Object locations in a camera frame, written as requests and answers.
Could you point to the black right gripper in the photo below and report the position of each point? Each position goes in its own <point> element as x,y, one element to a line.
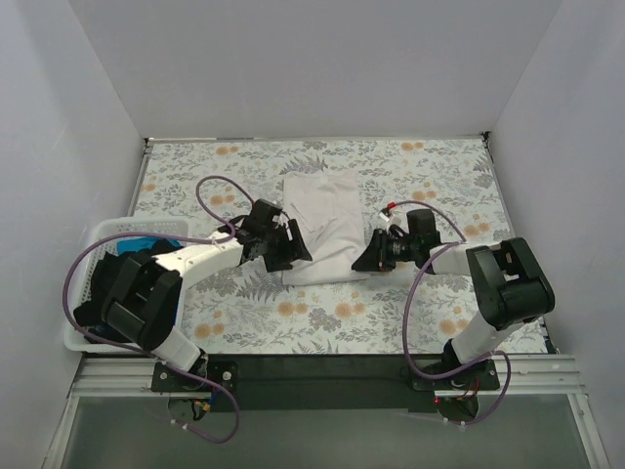
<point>382,250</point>

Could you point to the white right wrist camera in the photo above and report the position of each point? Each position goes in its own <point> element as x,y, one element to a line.
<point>391,216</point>

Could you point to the blue t shirt in basket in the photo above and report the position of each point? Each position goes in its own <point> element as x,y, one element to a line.
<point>150,245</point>

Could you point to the white plastic laundry basket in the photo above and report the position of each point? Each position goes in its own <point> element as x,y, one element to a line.
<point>79,290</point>

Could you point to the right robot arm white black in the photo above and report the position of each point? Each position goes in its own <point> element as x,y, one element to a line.
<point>510,287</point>

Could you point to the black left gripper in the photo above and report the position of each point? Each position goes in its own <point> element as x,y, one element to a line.
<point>284,244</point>

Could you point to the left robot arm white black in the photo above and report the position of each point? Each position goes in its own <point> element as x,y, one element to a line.
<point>144,300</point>

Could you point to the aluminium front rail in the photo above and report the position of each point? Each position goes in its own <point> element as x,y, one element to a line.
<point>538,418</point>

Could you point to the black t shirt in basket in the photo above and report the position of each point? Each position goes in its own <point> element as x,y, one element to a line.
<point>88,314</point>

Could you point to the white t shirt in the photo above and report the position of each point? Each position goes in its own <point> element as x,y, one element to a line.
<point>326,206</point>

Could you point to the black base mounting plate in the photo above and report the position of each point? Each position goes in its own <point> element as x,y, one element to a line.
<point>317,382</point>

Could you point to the floral patterned table mat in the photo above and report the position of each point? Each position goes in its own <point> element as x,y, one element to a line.
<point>323,306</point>

